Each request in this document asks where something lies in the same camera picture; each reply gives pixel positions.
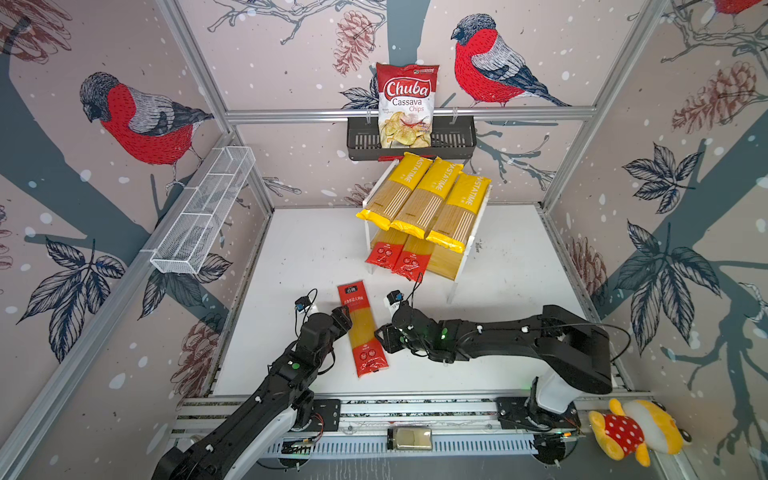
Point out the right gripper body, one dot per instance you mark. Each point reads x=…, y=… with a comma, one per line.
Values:
x=392, y=339

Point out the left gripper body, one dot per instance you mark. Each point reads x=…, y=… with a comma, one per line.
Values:
x=339, y=326

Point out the red spaghetti box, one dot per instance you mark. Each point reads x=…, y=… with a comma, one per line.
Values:
x=414, y=259
x=386, y=248
x=368, y=354

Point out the yellow spaghetti bag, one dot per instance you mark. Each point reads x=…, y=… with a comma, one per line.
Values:
x=416, y=216
x=390, y=196
x=455, y=221

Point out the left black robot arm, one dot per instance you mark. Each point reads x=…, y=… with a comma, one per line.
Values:
x=281, y=402

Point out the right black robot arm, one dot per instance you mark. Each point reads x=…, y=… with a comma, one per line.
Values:
x=576, y=351

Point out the wooden two-tier shelf rack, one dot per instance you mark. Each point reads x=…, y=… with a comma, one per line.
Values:
x=443, y=262

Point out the small glass container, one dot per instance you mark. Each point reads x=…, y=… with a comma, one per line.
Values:
x=409, y=438

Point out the Chuba cassava chips bag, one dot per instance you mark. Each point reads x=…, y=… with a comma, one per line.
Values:
x=406, y=104

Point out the yellow plush toy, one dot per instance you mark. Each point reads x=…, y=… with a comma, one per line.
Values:
x=635, y=428

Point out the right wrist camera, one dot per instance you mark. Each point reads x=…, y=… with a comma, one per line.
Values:
x=393, y=300

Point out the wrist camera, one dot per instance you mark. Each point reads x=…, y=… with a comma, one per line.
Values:
x=393, y=300
x=305, y=304

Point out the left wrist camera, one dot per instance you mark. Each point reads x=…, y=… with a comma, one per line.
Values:
x=305, y=304

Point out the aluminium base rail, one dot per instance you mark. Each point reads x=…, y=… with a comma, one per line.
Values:
x=356, y=428

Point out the white mesh wall basket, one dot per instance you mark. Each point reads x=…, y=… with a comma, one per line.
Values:
x=193, y=233

